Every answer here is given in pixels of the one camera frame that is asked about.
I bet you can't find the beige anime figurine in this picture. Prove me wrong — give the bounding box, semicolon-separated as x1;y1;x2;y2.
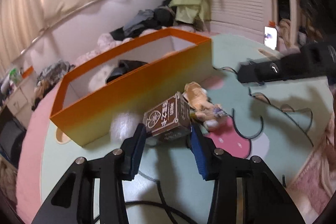
183;82;228;131

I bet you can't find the brown card box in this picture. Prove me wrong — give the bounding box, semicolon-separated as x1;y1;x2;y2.
143;92;191;146

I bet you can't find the grey fluffy pompom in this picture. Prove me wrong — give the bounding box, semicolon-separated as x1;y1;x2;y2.
88;65;116;93

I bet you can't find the orange cardboard box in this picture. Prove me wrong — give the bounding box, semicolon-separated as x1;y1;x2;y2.
50;28;213;146

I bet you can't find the black satin lace cloth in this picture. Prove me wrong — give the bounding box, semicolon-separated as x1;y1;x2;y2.
105;60;147;84

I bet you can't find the smartphone with lit screen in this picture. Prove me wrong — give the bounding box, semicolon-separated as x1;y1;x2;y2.
264;26;277;50

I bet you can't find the clear plastic wrapper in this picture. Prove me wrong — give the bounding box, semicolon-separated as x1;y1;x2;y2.
109;112;142;143

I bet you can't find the white desk with drawers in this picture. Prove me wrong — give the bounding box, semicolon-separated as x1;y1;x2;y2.
1;73;37;128

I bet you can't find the patterned grey clothes heap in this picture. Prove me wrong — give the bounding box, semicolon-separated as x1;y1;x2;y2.
31;60;75;111

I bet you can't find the green lidded container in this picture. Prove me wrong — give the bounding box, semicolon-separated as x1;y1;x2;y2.
9;68;23;85

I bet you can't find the dark clothes pile on bed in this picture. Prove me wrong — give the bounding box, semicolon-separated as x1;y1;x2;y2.
110;0;177;41

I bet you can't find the black cable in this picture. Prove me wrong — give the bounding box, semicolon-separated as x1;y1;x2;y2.
93;178;198;224

